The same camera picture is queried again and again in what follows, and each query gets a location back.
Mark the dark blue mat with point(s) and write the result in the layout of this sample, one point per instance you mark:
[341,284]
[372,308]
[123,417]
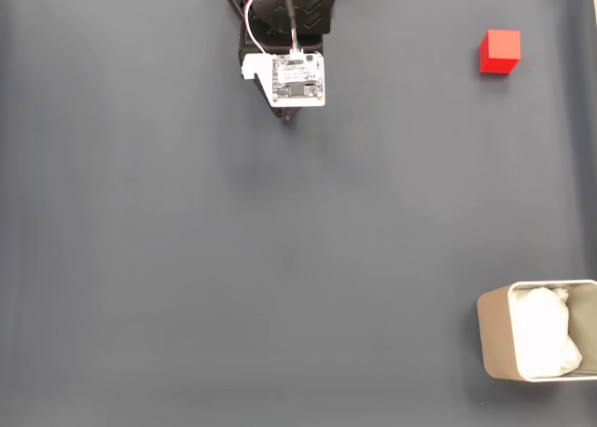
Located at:
[233,259]

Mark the red cube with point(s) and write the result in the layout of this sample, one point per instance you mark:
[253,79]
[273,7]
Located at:
[501,49]

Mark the beige rounded box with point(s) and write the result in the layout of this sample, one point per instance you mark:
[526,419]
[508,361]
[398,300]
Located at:
[494,338]

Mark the white crumpled paper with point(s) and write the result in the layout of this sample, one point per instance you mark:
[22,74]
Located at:
[541,334]

